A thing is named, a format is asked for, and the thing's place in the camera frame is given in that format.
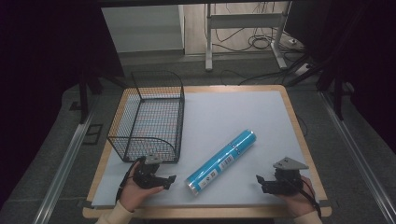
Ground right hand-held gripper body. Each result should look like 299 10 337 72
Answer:
269 156 310 197

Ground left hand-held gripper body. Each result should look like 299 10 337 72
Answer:
133 153 163 189

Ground blue roll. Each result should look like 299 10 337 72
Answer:
185 129 258 197

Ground black wire mesh basket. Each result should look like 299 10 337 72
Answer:
106 70 186 164

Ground person's left hand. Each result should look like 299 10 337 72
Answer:
119 167 165 214

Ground person's right hand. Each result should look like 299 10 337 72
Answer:
277 175 318 218

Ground black floor socket plate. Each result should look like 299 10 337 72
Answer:
81 123 104 146

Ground light grey table mat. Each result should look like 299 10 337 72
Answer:
92 90 313 208

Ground black metal stand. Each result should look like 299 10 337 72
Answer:
316 54 357 121
77 69 105 125

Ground white power strip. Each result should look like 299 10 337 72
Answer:
287 36 305 51
293 63 313 77

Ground dark curtain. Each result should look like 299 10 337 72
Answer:
284 0 396 155
0 0 126 202

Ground white partition panel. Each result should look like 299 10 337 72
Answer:
100 4 185 54

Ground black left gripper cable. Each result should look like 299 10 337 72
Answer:
115 157 147 203

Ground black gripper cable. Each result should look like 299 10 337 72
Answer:
295 177 322 219
115 157 147 203

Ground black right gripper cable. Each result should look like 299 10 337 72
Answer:
295 177 322 219

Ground silver metal floor rail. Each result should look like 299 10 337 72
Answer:
32 110 95 224
318 90 396 220

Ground long black floor cable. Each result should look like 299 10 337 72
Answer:
219 68 297 87

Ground tangled black floor cables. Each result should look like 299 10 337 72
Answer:
213 3 285 53

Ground white metal desk frame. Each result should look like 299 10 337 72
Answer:
204 1 292 72

